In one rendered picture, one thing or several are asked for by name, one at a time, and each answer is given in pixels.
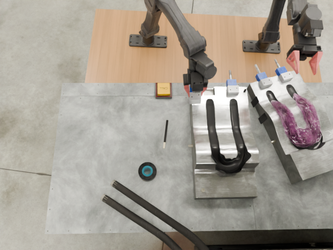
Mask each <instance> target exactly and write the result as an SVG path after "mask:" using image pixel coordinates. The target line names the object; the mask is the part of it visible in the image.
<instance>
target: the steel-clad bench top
mask: <svg viewBox="0 0 333 250"><path fill-rule="evenodd" d="M305 84H306V86H307V88H308V89H309V90H310V91H311V92H312V93H313V94H314V95H315V96H316V97H318V98H319V99H320V100H321V102H322V103H323V105H324V107H325V109H326V112H327V114H328V117H329V120H330V123H331V126H332V128H333V82H305ZM183 86H184V85H183V83H172V99H156V83H62V88H61V97H60V106H59V114H58V122H57V131H56V139H55V151H54V160H53V168H52V177H51V185H50V194H49V202H48V210H47V219H46V228H45V234H90V233H140V232H148V231H147V230H145V229H144V228H142V227H141V226H139V225H138V224H136V223H135V222H133V221H132V220H130V219H129V218H127V217H125V216H124V215H122V214H121V213H119V212H118V211H116V210H115V209H113V208H112V207H110V206H109V205H107V204H106V203H104V202H103V201H101V196H102V195H103V194H106V195H107V196H109V197H110V198H112V199H113V200H115V201H116V202H118V203H120V204H121V205H123V206H124V207H126V208H127V209H129V210H130V211H132V212H134V213H135V214H137V215H138V216H140V217H141V218H143V219H144V220H146V221H147V222H149V223H151V224H152V225H154V226H155V227H157V228H158V229H160V230H161V231H163V232H177V230H175V229H174V228H172V227H171V226H169V225H168V224H166V223H165V222H163V221H162V220H161V219H159V218H158V217H156V216H155V215H153V214H152V213H150V212H149V211H147V210H146V209H144V208H143V207H142V206H140V205H139V204H137V203H136V202H134V201H133V200H131V199H130V198H128V197H127V196H125V195H124V194H122V193H121V192H119V191H118V190H116V189H115V188H114V187H112V186H111V182H112V181H113V180H116V181H118V182H119V183H121V184H122V185H124V186H125V187H127V188H128V189H129V190H131V191H132V192H134V193H135V194H137V195H138V196H140V197H141V198H143V199H144V200H146V201H147V202H149V203H150V204H152V205H153V206H155V207H156V208H158V209H159V210H161V211H162V212H164V213H165V214H167V215H168V216H170V217H171V218H173V219H174V220H176V221H177V222H179V223H180V224H182V225H183V226H185V227H186V228H188V229H189V230H190V231H239V230H288V229H333V170H332V171H329V172H326V173H323V174H320V175H317V176H315V177H312V178H309V179H306V180H303V181H300V182H297V183H295V184H291V182H290V180H289V178H288V176H287V174H286V172H285V170H284V168H283V165H282V163H281V161H280V159H279V157H278V155H277V153H276V150H275V148H274V146H273V144H272V143H271V140H270V138H269V136H268V133H267V131H266V129H265V127H264V125H263V123H262V124H260V121H259V119H258V118H259V117H260V116H259V114H258V112H257V110H256V108H255V107H253V106H252V104H251V102H252V99H251V97H250V95H249V93H248V91H247V96H248V103H249V104H248V105H249V114H250V123H251V129H252V133H253V136H254V139H255V141H256V144H257V148H258V152H259V161H260V163H259V164H258V166H257V167H256V168H255V177H256V185H257V193H258V197H256V198H243V199H194V183H193V164H192V147H188V145H189V144H191V124H190V105H189V97H188V94H187V92H186V91H185V90H184V88H183ZM166 120H168V126H167V134H166V146H165V148H163V144H164V136H165V128H166ZM145 162H150V163H153V164H154V165H155V166H156V169H157V174H156V177H155V178H154V179H153V180H152V181H149V182H146V181H143V180H142V179H141V178H140V177H139V174H138V169H139V167H140V165H141V164H143V163H145Z"/></svg>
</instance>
